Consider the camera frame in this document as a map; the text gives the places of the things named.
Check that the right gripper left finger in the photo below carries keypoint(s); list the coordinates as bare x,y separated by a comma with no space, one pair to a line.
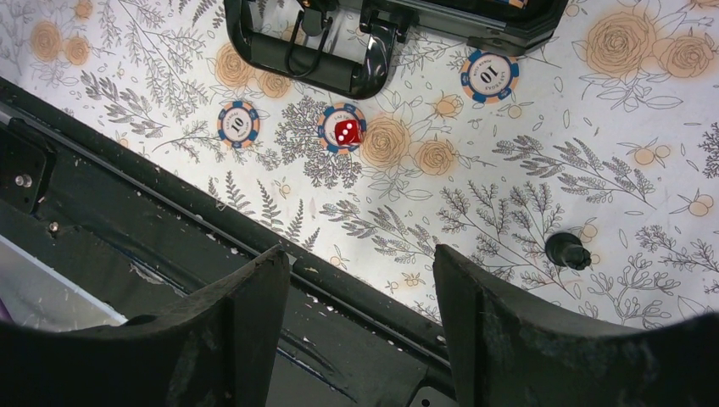
215,347

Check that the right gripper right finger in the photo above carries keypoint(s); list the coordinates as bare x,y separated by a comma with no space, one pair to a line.
508,347

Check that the black poker chip case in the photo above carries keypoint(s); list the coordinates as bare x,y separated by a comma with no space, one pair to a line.
346,47

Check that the black small knob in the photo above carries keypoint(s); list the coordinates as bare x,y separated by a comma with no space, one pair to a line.
566,250

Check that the floral table mat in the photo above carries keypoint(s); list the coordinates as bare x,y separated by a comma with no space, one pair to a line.
611,134

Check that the poker chip left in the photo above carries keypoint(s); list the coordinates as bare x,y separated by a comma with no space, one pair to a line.
238,124

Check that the poker chip with die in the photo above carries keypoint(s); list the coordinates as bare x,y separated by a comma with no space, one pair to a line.
327,120

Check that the poker chip right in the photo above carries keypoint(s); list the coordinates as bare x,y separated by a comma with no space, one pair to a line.
488,77

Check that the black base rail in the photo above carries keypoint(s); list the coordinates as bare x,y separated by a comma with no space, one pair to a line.
92,234

